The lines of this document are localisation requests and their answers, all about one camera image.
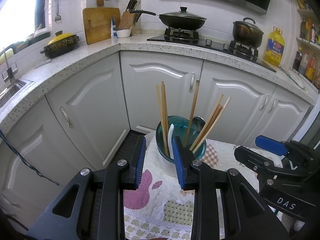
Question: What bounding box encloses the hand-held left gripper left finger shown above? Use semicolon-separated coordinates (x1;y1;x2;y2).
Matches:
26;135;147;240

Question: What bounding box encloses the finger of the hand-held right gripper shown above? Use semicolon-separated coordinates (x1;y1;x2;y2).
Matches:
234;145;285;185
255;134;293;157

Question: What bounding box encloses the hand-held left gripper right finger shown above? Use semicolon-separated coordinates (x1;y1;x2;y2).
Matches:
172;136;290;240

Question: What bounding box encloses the teal rimmed white utensil holder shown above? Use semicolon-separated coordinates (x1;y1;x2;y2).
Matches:
155;115;207;178

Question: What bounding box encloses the white ceramic spoon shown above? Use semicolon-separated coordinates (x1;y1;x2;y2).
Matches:
167;123;175;159

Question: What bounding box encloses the metal spoon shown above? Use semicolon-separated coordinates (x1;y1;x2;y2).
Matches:
191;116;206;137

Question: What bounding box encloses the long tapered wooden stick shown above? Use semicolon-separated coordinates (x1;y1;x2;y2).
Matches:
184;80;200;147

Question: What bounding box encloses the black ribbed panel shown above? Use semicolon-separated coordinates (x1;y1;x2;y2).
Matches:
114;129;153;170

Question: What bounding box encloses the white cabinet door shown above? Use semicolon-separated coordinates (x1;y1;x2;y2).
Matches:
44;51;131;167
119;51;203;135
199;61;277;143
269;85;314;143
0;121;100;220

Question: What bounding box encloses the patchwork quilted blanket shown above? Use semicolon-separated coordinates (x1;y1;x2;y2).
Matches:
124;133;284;240

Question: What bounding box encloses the white framed glass door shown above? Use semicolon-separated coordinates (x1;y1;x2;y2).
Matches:
299;105;320;150

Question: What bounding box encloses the orange label bottle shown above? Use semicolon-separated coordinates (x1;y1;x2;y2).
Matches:
305;53;317;80

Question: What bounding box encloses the dark soy sauce bottle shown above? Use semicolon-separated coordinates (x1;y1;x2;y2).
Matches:
292;51;303;72

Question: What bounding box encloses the yellow cooking oil bottle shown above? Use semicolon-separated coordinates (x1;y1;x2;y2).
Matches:
264;26;285;67

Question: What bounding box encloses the dark cooking pot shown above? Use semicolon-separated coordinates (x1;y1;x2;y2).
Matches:
232;17;265;48

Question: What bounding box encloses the black gas stove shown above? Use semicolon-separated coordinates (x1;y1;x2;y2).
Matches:
146;27;277;73

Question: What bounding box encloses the speckled stone countertop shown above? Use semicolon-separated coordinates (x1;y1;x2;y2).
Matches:
0;34;317;130

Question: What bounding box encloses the red brown sauce bottle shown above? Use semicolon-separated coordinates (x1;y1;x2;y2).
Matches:
310;21;317;43

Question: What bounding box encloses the blue white packet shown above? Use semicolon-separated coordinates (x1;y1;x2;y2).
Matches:
110;16;118;38

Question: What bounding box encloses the yellow lidded casserole pot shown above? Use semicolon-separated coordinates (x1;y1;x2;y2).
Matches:
40;30;80;59

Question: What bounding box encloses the wooden cutting board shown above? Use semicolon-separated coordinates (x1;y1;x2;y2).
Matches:
82;7;121;45

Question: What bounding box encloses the wooden knife block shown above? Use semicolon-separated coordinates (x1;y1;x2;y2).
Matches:
118;0;143;30

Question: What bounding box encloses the black frying pan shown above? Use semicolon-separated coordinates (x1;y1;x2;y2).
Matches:
129;6;207;30

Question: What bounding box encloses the steel sink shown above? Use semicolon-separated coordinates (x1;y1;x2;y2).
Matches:
0;79;35;108

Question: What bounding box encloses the metal faucet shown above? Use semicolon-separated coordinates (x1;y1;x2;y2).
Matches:
0;46;19;84

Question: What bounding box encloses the bright window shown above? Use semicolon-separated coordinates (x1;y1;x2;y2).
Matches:
0;0;50;48

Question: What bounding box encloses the white wall shelf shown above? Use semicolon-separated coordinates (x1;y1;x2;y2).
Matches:
295;0;320;48

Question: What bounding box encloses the thin dark cable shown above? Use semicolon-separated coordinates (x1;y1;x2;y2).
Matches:
0;129;60;187

